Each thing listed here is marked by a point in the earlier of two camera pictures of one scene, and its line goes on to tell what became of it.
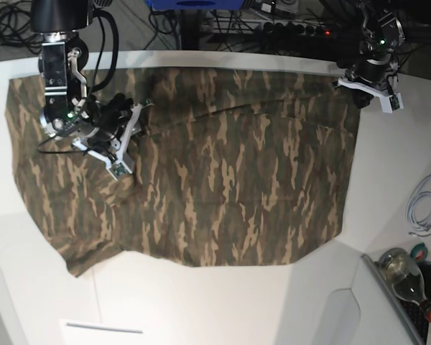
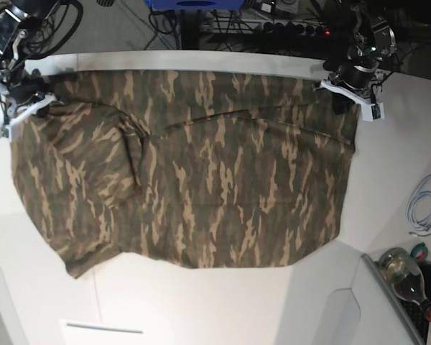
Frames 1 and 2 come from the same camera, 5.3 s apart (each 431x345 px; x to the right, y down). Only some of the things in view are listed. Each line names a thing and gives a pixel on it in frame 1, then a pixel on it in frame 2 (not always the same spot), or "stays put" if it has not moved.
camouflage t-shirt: (242, 166) stays put
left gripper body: (110, 117) → (27, 90)
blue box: (195, 4) stays put
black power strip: (292, 29) stays put
